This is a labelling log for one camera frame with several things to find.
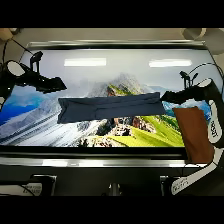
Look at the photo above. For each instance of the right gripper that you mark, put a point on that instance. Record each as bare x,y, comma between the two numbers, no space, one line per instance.
175,96

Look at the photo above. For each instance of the silver frame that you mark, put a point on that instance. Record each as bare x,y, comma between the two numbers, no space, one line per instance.
100,163

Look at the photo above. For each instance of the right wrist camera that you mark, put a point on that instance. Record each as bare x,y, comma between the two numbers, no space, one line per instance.
186,80

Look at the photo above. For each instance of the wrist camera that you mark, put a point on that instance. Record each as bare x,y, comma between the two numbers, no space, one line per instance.
36,60
186,80

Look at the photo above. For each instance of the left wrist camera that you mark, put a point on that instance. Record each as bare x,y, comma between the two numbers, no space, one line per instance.
36,60

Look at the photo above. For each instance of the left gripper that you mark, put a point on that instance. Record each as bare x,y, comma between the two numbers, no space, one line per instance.
51,85

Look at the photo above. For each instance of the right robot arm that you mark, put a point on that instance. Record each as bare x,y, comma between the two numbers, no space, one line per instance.
213,128

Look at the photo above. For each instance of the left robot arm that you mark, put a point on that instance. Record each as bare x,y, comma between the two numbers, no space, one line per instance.
15,68

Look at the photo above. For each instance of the dark blue garment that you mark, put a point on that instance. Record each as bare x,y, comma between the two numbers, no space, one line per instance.
113,107

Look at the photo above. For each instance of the brown garment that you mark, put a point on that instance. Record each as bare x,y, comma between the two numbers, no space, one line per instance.
195,135

